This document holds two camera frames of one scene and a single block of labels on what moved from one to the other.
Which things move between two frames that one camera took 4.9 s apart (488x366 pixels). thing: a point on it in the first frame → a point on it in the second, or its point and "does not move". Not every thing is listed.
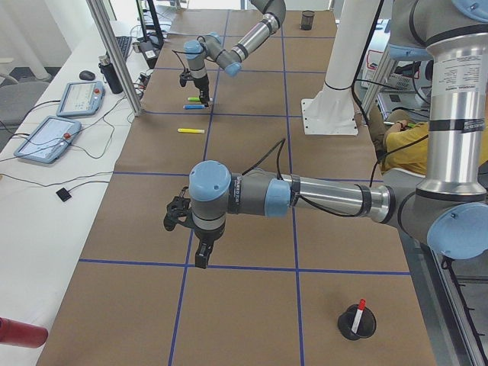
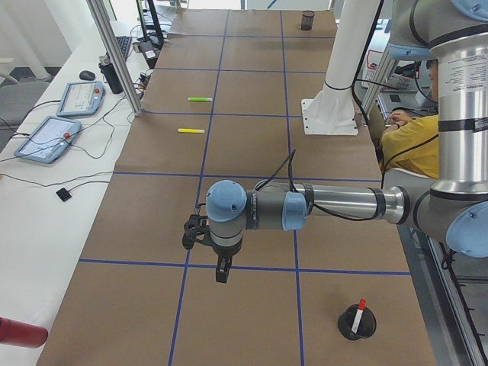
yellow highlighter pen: [191, 130] does not move
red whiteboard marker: [356, 323] does not move
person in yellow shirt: [402, 143] does not move
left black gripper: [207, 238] → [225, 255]
